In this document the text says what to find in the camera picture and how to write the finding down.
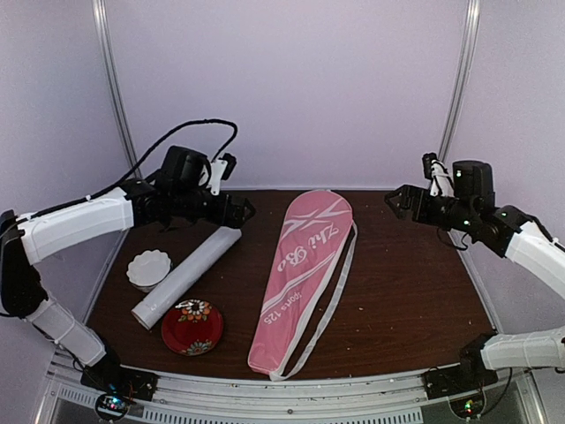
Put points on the front aluminium rail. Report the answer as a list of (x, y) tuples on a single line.
[(396, 398)]

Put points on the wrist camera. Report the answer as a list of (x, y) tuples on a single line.
[(441, 184), (220, 170)]

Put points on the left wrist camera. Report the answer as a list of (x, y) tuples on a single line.
[(220, 170)]

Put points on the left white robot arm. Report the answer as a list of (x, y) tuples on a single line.
[(188, 185)]

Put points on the aluminium frame post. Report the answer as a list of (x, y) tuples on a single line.
[(102, 29), (465, 61)]

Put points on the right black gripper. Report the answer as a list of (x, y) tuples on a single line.
[(418, 204)]

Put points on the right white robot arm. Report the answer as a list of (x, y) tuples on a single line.
[(464, 200)]

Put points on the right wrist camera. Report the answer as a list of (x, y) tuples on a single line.
[(441, 184)]

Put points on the right aluminium frame post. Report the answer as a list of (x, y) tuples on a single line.
[(465, 61)]

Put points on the white shuttlecock tube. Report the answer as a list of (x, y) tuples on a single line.
[(165, 295)]

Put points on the red floral plate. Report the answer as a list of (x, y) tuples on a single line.
[(192, 327)]

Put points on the pink racket bag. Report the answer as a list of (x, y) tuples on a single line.
[(318, 231)]

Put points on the left aluminium frame post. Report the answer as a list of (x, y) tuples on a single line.
[(102, 29)]

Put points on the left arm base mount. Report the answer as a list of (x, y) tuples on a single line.
[(121, 386)]

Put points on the white scalloped bowl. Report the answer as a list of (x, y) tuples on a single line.
[(148, 269)]

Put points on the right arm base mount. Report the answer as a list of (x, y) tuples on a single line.
[(464, 383)]

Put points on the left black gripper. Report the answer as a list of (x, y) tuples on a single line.
[(237, 220)]

